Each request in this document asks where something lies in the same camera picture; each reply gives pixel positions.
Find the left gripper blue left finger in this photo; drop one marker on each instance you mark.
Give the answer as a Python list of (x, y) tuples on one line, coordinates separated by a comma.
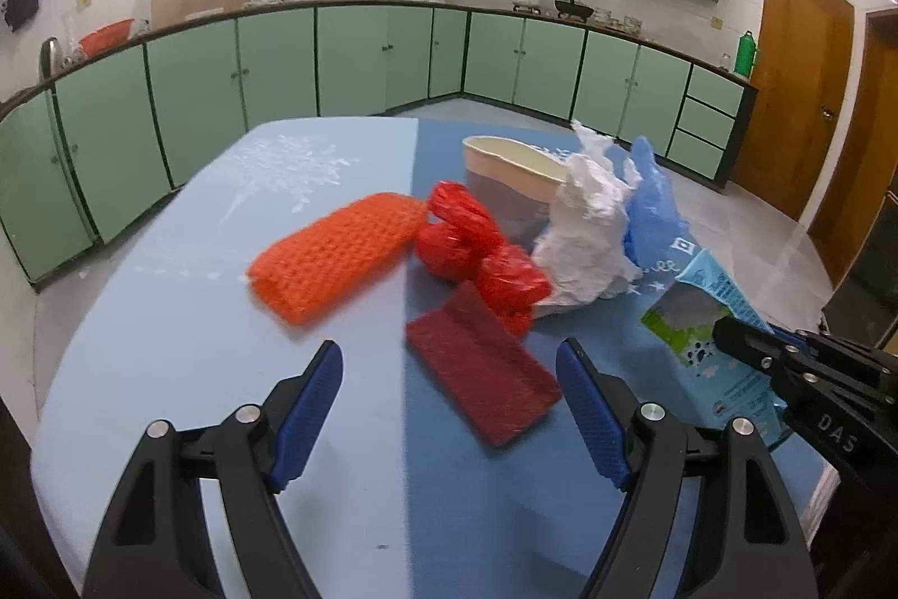
[(297, 409)]

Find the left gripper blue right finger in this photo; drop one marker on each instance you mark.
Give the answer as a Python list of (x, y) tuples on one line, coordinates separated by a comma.
[(600, 428)]

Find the blue milk carton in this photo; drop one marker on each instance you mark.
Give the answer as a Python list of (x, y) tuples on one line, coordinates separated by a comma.
[(719, 386)]

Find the dark red scouring pad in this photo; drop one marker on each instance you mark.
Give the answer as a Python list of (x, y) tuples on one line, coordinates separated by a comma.
[(498, 386)]

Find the white paper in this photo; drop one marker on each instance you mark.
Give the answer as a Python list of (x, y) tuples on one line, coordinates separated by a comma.
[(581, 252)]

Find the blue plastic bag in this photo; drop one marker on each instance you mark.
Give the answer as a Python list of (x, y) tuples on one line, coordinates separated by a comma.
[(654, 219)]

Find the green lower kitchen cabinets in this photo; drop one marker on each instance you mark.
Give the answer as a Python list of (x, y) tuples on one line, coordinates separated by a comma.
[(90, 150)]

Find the wooden door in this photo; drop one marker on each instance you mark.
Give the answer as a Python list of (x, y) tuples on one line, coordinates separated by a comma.
[(803, 61), (867, 160)]

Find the blue printed tablecloth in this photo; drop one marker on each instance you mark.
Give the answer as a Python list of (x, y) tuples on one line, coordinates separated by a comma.
[(401, 498)]

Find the orange foam fruit net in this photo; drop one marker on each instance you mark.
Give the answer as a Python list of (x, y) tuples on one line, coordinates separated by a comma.
[(301, 276)]

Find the red plastic bag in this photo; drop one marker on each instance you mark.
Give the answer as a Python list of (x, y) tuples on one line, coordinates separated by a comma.
[(463, 243)]

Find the beige paper cup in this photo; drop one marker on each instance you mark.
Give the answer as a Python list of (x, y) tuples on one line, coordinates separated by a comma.
[(515, 182)]

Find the green thermos bottle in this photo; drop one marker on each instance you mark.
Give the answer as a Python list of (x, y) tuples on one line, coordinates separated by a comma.
[(746, 55)]

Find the black wok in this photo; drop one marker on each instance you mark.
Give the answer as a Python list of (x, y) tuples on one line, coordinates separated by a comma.
[(574, 10)]

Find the red plastic basin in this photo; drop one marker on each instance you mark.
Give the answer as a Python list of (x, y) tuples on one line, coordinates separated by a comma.
[(106, 38)]

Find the steel kettle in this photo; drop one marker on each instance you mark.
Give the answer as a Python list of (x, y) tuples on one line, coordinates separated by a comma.
[(52, 58)]

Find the dark hanging towel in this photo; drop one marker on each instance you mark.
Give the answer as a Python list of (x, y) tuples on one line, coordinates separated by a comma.
[(18, 13)]

